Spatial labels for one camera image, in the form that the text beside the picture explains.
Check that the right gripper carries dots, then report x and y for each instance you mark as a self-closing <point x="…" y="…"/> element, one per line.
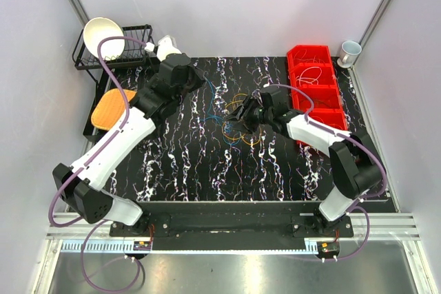
<point x="246" y="125"/>

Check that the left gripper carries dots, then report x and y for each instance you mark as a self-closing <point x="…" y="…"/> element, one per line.
<point x="199" y="78"/>

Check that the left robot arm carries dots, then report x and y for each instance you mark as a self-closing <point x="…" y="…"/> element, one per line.
<point x="81" y="185"/>

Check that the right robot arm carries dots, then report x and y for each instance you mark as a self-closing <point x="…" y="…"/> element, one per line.
<point x="356" y="167"/>

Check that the yellow woven basket tray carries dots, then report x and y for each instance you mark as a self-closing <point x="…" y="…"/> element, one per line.
<point x="109" y="110"/>

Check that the red compartment bin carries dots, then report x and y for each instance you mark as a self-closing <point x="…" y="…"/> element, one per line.
<point x="311" y="70"/>

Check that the white bowl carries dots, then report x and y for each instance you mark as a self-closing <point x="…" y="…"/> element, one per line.
<point x="98" y="29"/>

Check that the white mug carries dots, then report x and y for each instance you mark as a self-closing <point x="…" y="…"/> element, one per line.
<point x="349" y="52"/>

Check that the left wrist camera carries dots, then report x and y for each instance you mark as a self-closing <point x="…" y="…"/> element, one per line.
<point x="165" y="47"/>

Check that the black wire dish rack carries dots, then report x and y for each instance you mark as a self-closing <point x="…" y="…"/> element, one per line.
<point x="132" y="58"/>

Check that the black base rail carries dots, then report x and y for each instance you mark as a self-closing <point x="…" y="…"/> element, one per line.
<point x="226" y="227"/>

